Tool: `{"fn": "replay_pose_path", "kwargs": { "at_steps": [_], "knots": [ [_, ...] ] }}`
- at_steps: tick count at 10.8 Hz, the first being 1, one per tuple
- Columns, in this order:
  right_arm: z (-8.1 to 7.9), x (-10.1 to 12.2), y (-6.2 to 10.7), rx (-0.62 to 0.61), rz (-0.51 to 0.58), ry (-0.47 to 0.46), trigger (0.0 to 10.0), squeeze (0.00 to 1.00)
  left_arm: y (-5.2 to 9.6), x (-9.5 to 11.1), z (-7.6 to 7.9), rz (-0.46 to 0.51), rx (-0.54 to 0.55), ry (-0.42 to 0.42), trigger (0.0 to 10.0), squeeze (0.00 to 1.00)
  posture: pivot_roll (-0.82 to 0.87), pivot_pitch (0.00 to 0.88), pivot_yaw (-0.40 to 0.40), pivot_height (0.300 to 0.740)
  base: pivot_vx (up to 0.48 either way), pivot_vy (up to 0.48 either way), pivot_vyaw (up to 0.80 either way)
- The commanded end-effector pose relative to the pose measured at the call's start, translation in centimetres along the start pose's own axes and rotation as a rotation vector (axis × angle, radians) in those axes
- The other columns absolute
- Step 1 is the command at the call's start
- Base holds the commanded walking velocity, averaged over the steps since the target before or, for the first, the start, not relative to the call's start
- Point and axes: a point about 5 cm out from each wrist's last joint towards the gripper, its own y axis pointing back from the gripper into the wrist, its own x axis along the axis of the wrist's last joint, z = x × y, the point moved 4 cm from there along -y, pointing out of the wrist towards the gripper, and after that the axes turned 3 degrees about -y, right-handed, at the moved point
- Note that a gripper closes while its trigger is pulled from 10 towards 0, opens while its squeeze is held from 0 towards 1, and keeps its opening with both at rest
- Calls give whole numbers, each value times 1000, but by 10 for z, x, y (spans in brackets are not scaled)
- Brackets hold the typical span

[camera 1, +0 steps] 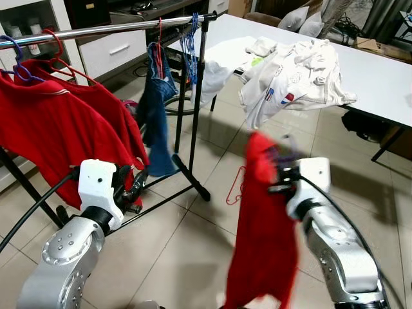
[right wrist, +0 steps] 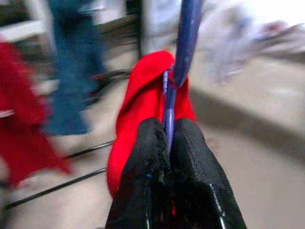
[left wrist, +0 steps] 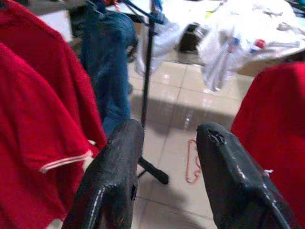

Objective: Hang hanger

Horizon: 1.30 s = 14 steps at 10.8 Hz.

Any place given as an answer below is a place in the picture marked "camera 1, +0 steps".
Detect blue plastic hanger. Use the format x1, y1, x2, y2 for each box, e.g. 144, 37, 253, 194
187, 12, 202, 86
180, 12, 197, 86

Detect red plastic hanger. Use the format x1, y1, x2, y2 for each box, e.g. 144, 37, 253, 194
154, 17, 166, 79
41, 28, 98, 85
225, 165, 248, 206

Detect pink toy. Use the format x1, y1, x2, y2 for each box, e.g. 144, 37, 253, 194
122, 99, 140, 117

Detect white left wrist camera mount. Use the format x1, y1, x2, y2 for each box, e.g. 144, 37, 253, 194
77, 158, 125, 232

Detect white glass door cabinet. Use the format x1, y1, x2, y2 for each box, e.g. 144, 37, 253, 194
0, 0, 88, 79

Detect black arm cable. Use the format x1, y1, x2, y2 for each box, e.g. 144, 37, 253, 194
299, 173, 388, 292
0, 167, 82, 253

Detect steel rail clothes rack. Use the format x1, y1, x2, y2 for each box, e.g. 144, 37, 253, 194
0, 9, 223, 230

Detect black television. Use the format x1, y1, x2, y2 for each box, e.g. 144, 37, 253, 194
64, 0, 111, 30

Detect cardboard box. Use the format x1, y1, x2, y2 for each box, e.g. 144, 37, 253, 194
355, 37, 412, 62

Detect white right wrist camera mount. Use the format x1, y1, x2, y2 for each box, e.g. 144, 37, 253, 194
286, 157, 332, 220

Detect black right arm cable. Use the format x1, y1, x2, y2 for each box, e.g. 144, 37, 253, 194
299, 173, 388, 292

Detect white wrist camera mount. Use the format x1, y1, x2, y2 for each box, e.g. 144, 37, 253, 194
77, 158, 125, 232
286, 157, 332, 220

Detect brown armchair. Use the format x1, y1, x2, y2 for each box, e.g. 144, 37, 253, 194
243, 11, 285, 28

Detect white garment flag patches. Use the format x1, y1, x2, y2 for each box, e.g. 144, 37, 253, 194
238, 38, 359, 130

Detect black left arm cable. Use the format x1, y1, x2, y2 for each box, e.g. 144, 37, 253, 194
0, 167, 82, 253

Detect blue denim garment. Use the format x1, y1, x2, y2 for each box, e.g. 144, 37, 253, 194
135, 41, 180, 179

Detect grey pillow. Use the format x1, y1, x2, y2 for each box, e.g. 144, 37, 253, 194
299, 11, 330, 39
276, 6, 310, 32

